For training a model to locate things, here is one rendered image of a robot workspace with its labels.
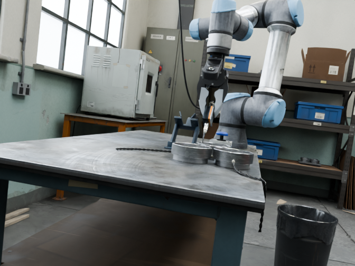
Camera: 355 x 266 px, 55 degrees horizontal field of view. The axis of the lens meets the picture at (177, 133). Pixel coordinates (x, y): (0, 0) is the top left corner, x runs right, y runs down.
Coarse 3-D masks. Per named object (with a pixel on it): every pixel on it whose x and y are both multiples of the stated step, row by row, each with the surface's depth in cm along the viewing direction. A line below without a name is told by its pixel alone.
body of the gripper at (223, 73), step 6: (210, 48) 106; (216, 48) 105; (210, 54) 111; (216, 54) 107; (222, 54) 108; (228, 54) 107; (222, 66) 110; (222, 72) 105; (222, 78) 105; (210, 84) 106; (216, 84) 106
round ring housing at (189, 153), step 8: (176, 144) 93; (184, 144) 95; (192, 144) 95; (176, 152) 87; (184, 152) 85; (192, 152) 85; (200, 152) 85; (208, 152) 87; (184, 160) 86; (192, 160) 86; (200, 160) 86
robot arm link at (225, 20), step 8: (216, 0) 105; (224, 0) 103; (232, 0) 104; (216, 8) 104; (224, 8) 104; (232, 8) 104; (216, 16) 104; (224, 16) 104; (232, 16) 105; (216, 24) 104; (224, 24) 104; (232, 24) 106; (216, 32) 104; (224, 32) 104; (232, 32) 107
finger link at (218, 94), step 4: (216, 92) 106; (220, 92) 106; (216, 96) 106; (220, 96) 106; (216, 100) 106; (220, 100) 106; (216, 104) 106; (220, 104) 106; (216, 108) 106; (220, 108) 106; (216, 112) 107; (216, 116) 107
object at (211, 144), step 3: (198, 141) 104; (201, 141) 105; (198, 144) 99; (201, 144) 98; (204, 144) 98; (207, 144) 106; (210, 144) 106; (213, 144) 106; (216, 144) 106; (219, 144) 106; (222, 144) 105; (213, 147) 96; (222, 147) 97; (225, 147) 97; (228, 147) 98; (210, 159) 97; (213, 159) 97
